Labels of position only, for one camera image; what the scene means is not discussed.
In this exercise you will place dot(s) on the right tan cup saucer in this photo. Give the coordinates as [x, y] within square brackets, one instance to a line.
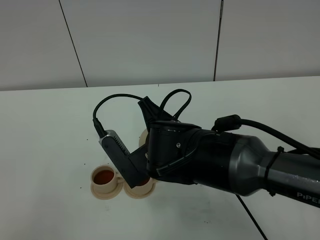
[127, 188]

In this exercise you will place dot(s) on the left tan teacup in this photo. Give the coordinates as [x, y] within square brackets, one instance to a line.
[105, 179]

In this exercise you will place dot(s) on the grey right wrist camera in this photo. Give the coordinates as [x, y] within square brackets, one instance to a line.
[119, 155]

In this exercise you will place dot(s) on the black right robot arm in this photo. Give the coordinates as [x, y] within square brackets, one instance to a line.
[237, 155]

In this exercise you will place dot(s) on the tan cup saucer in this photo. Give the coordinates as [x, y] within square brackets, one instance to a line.
[127, 188]
[106, 196]

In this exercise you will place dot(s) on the right tan teacup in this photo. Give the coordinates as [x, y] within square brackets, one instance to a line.
[145, 189]

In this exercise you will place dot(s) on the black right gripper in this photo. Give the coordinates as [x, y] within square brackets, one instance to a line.
[140, 160]

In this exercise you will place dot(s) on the left tan cup saucer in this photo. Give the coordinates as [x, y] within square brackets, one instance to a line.
[106, 196]

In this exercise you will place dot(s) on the tan teacup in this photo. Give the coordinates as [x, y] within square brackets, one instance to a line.
[105, 179]
[145, 189]

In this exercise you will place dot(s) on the tan ceramic teapot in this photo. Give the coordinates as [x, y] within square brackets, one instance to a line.
[144, 138]

